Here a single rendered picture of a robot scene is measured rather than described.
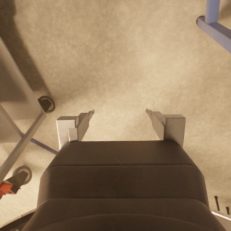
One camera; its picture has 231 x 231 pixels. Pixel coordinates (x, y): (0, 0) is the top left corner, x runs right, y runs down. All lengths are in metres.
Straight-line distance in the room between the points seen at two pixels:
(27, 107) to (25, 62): 0.22
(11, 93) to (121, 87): 0.52
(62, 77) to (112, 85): 0.25
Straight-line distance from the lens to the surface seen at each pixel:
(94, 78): 0.84
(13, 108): 0.97
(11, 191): 1.55
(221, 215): 0.59
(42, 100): 0.94
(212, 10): 0.63
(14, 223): 0.71
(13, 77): 0.85
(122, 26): 0.74
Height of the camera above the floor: 0.72
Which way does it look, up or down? 50 degrees down
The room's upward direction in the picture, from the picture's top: 169 degrees counter-clockwise
